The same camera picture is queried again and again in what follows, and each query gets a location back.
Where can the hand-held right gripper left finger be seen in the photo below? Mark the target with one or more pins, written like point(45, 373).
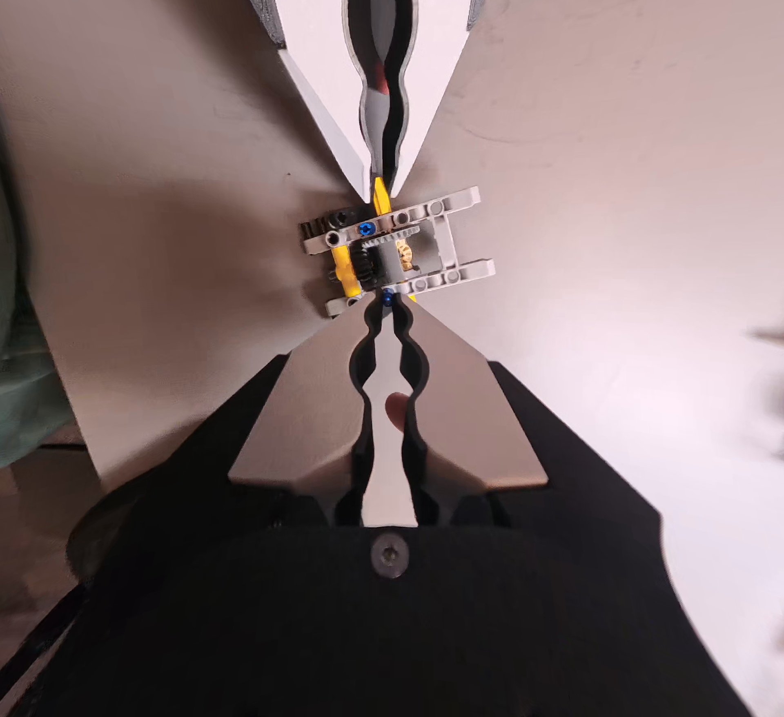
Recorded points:
point(294, 423)

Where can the person's green sweatshirt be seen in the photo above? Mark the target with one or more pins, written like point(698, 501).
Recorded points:
point(24, 331)

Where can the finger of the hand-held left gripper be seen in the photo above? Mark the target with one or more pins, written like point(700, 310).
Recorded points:
point(312, 6)
point(444, 6)

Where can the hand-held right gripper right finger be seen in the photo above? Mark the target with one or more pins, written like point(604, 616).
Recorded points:
point(484, 423)

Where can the person's right hand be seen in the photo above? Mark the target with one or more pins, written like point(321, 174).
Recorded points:
point(398, 411)

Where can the grey lego frame assembly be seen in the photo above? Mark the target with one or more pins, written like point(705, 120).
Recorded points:
point(447, 239)

